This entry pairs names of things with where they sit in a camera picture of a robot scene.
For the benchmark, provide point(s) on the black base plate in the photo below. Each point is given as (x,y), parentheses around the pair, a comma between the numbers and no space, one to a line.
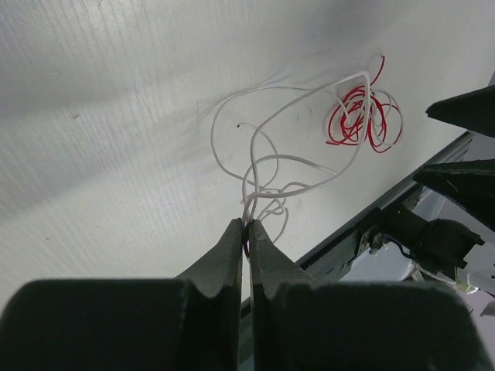
(332,258)

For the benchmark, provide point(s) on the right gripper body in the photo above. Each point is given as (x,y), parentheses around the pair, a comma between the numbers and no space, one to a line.
(438,246)

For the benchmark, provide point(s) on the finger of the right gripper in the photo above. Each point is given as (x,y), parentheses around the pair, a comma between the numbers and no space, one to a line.
(470,185)

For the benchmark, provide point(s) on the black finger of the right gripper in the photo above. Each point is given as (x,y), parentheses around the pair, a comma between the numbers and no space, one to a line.
(473,111)

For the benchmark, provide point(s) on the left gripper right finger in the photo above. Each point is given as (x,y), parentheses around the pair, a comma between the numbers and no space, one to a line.
(300,323)

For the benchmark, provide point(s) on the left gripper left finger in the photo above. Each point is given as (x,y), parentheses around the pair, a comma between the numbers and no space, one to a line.
(189,322)

